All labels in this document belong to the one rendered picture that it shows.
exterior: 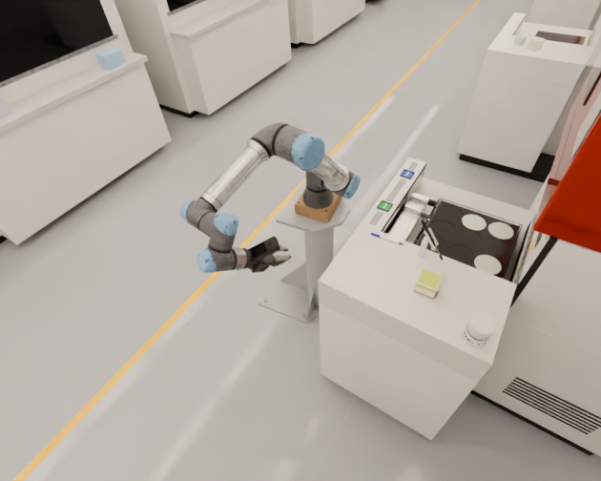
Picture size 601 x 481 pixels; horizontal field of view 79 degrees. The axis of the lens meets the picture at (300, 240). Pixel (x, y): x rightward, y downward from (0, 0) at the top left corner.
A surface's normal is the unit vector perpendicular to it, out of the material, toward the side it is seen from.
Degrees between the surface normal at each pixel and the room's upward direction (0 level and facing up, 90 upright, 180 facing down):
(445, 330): 0
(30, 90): 90
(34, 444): 0
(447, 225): 0
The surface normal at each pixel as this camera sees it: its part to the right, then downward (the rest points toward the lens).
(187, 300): -0.05, -0.67
